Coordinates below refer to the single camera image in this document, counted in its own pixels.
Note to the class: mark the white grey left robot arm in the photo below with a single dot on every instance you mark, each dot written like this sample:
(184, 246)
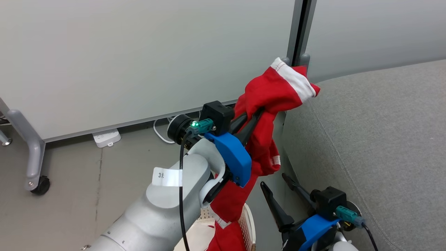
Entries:
(163, 216)

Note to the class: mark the wide white partition panel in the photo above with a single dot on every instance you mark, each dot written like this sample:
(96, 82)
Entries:
(139, 59)

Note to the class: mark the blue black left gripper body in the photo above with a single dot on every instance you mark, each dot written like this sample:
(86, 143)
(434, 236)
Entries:
(233, 157)

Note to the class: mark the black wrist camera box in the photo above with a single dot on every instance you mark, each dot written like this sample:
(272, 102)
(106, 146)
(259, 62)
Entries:
(216, 115)
(329, 202)

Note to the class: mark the grey partition leg with caster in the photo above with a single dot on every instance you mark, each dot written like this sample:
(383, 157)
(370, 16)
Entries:
(31, 146)

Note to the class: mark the white power strip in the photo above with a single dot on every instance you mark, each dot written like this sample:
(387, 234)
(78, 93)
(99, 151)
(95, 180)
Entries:
(107, 137)

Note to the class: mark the grey fabric sofa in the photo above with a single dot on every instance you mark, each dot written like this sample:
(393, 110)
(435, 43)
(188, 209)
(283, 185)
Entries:
(376, 146)

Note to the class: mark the grey leg of narrow panel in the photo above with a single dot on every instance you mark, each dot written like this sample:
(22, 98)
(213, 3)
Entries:
(305, 60)

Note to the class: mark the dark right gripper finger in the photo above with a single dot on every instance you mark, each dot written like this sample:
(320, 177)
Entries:
(278, 212)
(299, 191)

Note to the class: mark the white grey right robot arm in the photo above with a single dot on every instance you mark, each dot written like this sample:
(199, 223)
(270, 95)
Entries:
(343, 245)

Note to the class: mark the red white clothing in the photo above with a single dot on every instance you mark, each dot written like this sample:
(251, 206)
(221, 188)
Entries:
(275, 90)

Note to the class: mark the grey slanted stand leg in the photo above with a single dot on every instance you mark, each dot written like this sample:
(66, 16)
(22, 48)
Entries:
(5, 138)

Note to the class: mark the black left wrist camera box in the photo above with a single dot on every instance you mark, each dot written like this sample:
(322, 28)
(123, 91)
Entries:
(216, 115)

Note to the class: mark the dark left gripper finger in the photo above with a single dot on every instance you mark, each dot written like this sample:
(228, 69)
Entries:
(251, 130)
(239, 122)

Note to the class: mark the grey partition leg without caster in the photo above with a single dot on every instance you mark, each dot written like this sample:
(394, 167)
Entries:
(286, 61)

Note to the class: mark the black caster wheel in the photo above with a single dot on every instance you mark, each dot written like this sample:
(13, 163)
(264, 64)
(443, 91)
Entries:
(41, 185)

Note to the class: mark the white paper label on arm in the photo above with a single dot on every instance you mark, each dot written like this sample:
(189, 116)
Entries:
(167, 177)

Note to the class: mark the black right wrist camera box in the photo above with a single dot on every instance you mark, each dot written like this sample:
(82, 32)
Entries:
(329, 202)

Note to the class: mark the cream perforated laundry basket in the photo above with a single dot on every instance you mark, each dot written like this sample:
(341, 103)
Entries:
(245, 226)

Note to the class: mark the narrow white partition panel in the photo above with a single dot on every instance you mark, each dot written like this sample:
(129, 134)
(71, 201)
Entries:
(376, 31)

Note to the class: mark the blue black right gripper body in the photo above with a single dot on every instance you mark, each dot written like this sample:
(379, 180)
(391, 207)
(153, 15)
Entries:
(315, 228)

